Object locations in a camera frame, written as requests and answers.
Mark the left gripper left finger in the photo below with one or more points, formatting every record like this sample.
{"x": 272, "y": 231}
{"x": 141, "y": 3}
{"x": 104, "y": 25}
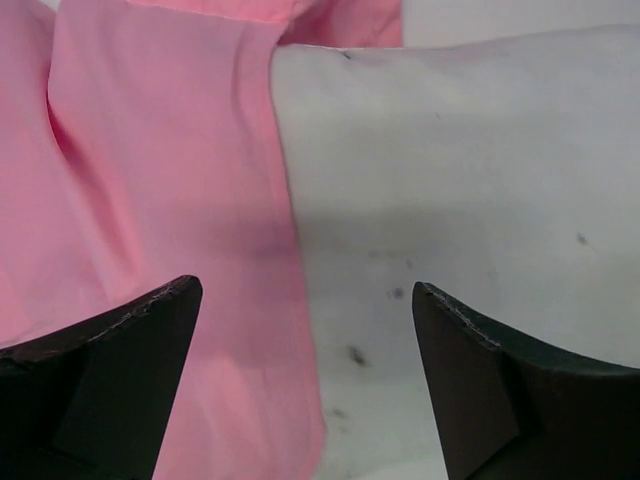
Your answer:
{"x": 93, "y": 400}

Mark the pink pillowcase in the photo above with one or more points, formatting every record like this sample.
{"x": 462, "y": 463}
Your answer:
{"x": 139, "y": 143}

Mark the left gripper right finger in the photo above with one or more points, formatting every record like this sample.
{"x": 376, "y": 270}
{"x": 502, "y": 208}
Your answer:
{"x": 510, "y": 406}

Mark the white pillow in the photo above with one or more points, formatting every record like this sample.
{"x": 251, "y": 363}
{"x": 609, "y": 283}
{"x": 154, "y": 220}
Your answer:
{"x": 506, "y": 173}

